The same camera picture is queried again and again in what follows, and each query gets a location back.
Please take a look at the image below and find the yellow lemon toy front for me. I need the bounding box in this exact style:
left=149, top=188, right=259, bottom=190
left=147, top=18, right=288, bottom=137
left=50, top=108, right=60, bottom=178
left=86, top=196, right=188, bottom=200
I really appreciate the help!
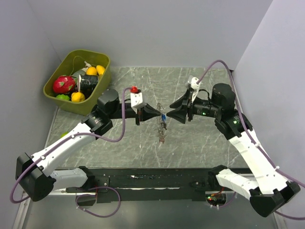
left=71, top=92, right=86, bottom=103

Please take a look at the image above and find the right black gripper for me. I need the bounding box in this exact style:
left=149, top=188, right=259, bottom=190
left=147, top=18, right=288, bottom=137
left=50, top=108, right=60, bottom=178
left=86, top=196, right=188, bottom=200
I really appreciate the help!
left=166, top=88, right=221, bottom=124

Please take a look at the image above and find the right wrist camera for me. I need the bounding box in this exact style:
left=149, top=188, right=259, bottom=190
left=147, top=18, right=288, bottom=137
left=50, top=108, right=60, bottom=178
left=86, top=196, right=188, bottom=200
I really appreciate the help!
left=186, top=75, right=201, bottom=103

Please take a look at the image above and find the grey spray bottle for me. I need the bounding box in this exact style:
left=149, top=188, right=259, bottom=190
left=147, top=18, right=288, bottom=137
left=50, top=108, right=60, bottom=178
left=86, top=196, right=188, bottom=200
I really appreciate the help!
left=71, top=61, right=92, bottom=78

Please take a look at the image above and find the green lime toy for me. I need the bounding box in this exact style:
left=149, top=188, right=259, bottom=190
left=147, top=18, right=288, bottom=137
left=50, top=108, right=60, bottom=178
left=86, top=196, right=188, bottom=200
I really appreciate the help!
left=56, top=94, right=70, bottom=101

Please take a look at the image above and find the metal disc keyring organizer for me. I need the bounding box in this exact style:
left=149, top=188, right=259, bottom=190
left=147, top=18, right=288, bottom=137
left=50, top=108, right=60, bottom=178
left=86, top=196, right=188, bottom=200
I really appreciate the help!
left=157, top=103, right=167, bottom=143

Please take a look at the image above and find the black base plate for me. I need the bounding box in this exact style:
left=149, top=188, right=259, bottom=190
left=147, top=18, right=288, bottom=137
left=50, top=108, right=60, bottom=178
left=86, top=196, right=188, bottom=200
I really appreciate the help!
left=64, top=168, right=227, bottom=203

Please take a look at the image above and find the olive green plastic bin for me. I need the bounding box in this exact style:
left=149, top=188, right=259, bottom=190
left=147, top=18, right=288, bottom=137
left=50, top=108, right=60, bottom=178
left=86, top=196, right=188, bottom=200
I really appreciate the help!
left=43, top=50, right=111, bottom=115

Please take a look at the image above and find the yellow lemon toy back left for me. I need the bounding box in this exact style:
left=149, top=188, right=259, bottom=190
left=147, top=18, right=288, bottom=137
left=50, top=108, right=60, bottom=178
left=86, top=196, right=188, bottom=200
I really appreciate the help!
left=86, top=67, right=98, bottom=76

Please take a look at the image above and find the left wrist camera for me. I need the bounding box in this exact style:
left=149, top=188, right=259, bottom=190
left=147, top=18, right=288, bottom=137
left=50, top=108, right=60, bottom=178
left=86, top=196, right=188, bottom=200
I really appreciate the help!
left=130, top=86, right=147, bottom=109

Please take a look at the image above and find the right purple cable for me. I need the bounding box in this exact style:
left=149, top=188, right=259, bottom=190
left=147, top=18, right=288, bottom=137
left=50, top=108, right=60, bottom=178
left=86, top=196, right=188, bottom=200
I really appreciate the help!
left=196, top=59, right=305, bottom=219

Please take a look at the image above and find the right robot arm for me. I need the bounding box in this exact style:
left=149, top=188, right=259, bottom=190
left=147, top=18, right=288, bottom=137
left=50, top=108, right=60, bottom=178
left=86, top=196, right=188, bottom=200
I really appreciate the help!
left=167, top=83, right=300, bottom=217

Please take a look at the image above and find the aluminium rail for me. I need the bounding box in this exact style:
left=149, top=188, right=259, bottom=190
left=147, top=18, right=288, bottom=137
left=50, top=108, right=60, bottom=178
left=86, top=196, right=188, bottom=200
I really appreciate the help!
left=13, top=189, right=101, bottom=229

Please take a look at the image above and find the yellow lemon toy back right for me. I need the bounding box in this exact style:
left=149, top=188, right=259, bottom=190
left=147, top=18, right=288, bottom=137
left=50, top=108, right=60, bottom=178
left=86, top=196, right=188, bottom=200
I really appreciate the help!
left=96, top=65, right=105, bottom=76

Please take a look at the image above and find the black wrapped cup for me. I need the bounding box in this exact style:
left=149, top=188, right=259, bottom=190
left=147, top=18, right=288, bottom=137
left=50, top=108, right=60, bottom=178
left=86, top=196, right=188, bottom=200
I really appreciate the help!
left=77, top=74, right=99, bottom=93

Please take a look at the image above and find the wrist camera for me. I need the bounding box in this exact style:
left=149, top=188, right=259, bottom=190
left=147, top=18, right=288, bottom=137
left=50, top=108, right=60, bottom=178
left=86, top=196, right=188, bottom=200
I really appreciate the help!
left=186, top=75, right=201, bottom=103
left=130, top=86, right=147, bottom=109

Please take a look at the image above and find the yellow lemon toy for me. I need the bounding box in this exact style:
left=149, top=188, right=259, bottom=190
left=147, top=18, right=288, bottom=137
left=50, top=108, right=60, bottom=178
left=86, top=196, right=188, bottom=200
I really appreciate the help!
left=71, top=92, right=86, bottom=103
left=86, top=67, right=98, bottom=76
left=96, top=65, right=105, bottom=76

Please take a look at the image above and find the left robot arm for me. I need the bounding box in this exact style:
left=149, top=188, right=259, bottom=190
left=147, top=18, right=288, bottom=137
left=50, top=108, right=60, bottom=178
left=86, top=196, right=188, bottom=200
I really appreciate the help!
left=15, top=87, right=161, bottom=201

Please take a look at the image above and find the red dragon fruit toy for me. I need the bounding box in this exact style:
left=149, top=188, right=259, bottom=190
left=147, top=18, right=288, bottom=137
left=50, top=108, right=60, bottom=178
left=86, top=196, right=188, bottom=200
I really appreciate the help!
left=52, top=75, right=76, bottom=94

